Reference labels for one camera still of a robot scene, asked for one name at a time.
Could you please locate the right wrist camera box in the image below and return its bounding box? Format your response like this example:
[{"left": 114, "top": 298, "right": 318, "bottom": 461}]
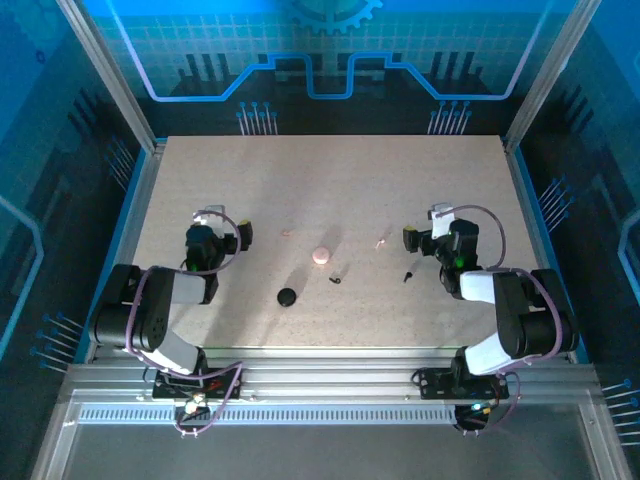
[{"left": 427, "top": 202, "right": 456, "bottom": 240}]

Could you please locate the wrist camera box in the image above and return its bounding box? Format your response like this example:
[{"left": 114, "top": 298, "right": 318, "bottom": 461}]
[
  {"left": 192, "top": 203, "right": 227, "bottom": 227},
  {"left": 427, "top": 202, "right": 456, "bottom": 240}
]

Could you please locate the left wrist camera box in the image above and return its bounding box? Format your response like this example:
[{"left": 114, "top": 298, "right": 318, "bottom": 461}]
[{"left": 192, "top": 203, "right": 227, "bottom": 227}]

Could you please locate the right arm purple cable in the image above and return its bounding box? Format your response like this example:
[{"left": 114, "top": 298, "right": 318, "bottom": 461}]
[{"left": 437, "top": 204, "right": 561, "bottom": 436}]

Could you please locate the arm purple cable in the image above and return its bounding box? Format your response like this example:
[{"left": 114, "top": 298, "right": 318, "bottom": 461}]
[
  {"left": 437, "top": 204, "right": 561, "bottom": 436},
  {"left": 122, "top": 210, "right": 245, "bottom": 440}
]

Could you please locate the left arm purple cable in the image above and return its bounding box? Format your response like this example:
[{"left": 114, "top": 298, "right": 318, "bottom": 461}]
[{"left": 122, "top": 210, "right": 245, "bottom": 440}]

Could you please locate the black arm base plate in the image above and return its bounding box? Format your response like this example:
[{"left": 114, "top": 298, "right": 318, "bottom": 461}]
[
  {"left": 417, "top": 367, "right": 510, "bottom": 401},
  {"left": 151, "top": 366, "right": 245, "bottom": 401}
]

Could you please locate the aluminium frame rail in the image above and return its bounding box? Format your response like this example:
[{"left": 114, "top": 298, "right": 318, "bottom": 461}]
[{"left": 69, "top": 347, "right": 599, "bottom": 406}]

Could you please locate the slotted grey cable duct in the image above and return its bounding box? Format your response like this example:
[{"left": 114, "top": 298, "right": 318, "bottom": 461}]
[{"left": 78, "top": 405, "right": 459, "bottom": 426}]

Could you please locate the aluminium frame post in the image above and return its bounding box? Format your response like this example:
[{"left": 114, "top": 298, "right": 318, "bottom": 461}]
[
  {"left": 501, "top": 0, "right": 603, "bottom": 154},
  {"left": 54, "top": 0, "right": 169, "bottom": 154}
]

